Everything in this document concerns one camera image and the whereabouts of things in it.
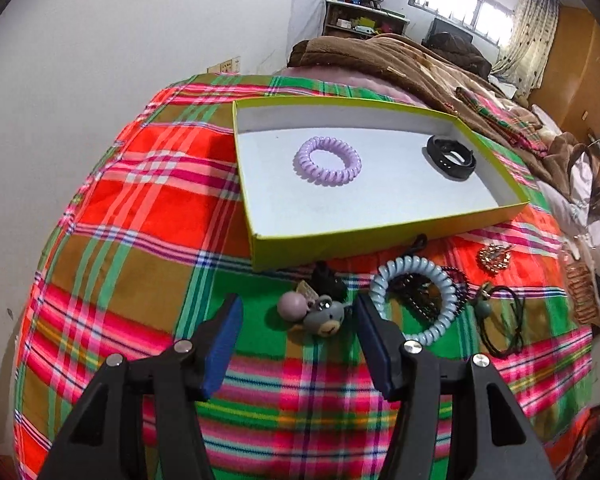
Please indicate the dark jacket on chair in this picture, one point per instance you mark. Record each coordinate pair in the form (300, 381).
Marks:
(456, 46)

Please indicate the wall power socket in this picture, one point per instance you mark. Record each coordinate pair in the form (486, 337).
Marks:
(230, 66)

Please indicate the gold rhinestone brooch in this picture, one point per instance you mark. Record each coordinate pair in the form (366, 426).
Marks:
(494, 258)

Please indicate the wooden shelf with clutter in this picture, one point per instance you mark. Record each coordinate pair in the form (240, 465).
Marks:
(361, 19)

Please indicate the folded plaid cloth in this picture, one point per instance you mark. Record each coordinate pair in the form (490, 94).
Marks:
(516, 131)

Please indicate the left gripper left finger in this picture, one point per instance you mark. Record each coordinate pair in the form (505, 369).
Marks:
(102, 438)

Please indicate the black fitness band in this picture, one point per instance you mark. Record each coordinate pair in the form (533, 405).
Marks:
(451, 157)

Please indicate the brown fleece blanket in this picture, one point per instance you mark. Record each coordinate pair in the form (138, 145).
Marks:
(424, 74)

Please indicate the yellow-green cardboard box tray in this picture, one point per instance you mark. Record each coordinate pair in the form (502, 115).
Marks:
(399, 193)

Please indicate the patterned curtain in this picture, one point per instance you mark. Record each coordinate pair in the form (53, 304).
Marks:
(522, 62)

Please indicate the window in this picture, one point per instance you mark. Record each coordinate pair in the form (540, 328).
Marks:
(489, 19)

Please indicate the translucent pink hair claw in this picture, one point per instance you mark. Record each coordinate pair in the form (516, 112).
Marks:
(581, 290)

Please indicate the white pink bedding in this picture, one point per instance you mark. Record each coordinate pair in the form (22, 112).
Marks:
(574, 194)

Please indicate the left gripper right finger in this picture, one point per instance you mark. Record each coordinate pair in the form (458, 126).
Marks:
(491, 437)

